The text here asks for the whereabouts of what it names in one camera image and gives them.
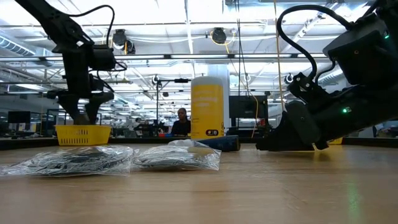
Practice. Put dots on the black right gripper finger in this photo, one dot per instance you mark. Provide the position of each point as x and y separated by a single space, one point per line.
276 129
289 146

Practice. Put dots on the yellow plastic basket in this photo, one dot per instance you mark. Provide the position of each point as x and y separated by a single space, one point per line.
335 141
83 135

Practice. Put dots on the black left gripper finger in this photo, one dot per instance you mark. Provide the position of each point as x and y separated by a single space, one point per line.
70 107
98 101

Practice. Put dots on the yellow and white bottle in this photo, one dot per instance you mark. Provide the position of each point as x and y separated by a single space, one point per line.
207 107

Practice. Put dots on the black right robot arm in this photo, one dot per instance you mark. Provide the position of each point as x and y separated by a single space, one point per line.
357 115

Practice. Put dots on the clear bag with black items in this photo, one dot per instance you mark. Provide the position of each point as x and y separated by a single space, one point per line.
178 157
71 161

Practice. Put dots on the person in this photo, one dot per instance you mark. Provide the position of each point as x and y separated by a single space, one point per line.
138 124
182 124

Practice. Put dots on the black monitor screen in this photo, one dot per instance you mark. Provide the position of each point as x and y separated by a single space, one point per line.
248 107
18 117

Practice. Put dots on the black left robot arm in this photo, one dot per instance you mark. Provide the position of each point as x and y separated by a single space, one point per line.
62 28

